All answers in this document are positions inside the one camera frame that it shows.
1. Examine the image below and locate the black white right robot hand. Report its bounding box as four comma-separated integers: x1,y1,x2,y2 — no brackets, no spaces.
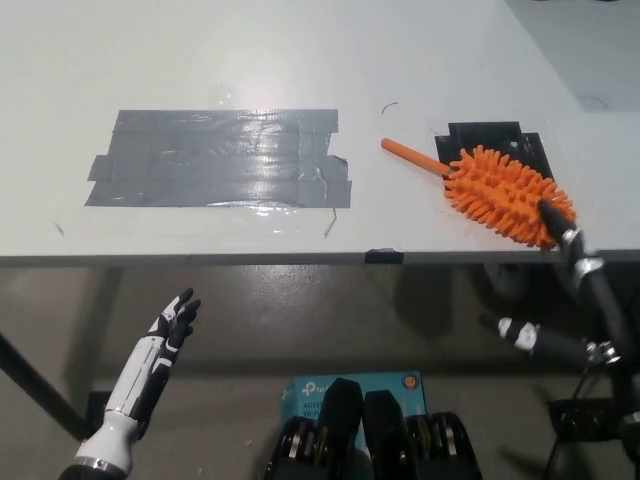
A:
480,198,640,451

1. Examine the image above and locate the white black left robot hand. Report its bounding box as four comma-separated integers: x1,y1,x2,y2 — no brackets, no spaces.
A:
74,287,203,474

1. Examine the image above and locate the orange microfiber duster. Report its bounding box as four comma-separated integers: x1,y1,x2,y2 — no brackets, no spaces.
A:
380,137,577,251

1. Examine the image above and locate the black diagonal table leg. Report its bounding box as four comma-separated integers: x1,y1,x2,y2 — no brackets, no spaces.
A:
0,329,96,442

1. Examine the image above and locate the teal cardboard router box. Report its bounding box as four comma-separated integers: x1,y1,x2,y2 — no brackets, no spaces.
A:
278,370,426,421

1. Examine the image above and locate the black tape patch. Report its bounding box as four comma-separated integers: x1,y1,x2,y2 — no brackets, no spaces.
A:
433,122,555,181

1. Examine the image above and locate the thin black cable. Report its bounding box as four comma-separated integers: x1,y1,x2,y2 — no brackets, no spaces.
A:
547,367,596,480

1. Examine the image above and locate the grey duct tape patch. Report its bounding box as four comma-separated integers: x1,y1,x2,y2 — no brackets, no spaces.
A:
83,108,353,209

